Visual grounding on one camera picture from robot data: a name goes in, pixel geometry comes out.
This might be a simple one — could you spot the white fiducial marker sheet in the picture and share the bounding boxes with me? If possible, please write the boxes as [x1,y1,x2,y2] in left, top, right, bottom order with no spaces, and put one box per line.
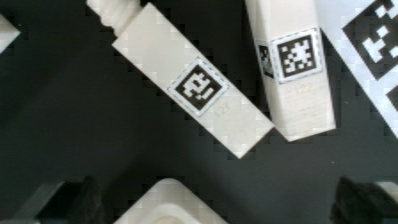
[314,0,398,138]

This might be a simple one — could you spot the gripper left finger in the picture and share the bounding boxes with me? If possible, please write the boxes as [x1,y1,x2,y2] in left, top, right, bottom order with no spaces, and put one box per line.
[14,176,104,224]

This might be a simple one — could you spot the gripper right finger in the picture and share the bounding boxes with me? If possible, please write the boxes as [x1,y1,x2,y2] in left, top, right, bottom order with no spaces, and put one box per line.
[330,177,398,224]

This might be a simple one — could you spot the white desk leg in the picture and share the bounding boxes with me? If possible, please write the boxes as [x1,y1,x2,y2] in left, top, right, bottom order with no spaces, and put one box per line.
[243,0,335,141]
[85,0,273,157]

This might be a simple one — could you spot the white square desk top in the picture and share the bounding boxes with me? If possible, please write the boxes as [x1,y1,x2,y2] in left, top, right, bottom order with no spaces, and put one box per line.
[113,178,227,224]

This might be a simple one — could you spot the white L-shaped fence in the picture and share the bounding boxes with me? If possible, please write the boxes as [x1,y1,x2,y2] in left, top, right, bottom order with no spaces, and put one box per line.
[0,13,21,53]

